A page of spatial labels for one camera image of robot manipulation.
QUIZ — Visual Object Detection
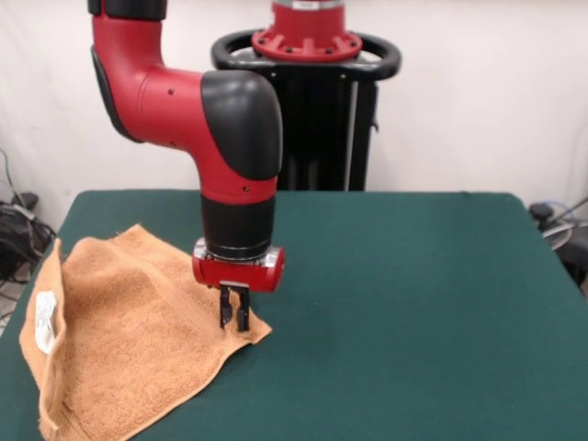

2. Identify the orange terry towel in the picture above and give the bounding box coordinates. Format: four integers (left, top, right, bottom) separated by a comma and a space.
17, 223, 273, 441

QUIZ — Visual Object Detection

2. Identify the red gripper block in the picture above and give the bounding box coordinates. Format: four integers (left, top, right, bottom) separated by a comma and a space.
191, 247, 286, 333

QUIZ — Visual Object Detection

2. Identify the black cable tangle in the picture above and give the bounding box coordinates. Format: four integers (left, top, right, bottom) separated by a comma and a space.
0, 146, 57, 286

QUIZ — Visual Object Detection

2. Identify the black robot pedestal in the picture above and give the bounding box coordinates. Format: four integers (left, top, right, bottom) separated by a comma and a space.
210, 29, 403, 192

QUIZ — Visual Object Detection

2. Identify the dark green table cloth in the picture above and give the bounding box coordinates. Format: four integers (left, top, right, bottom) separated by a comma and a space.
0, 190, 588, 441

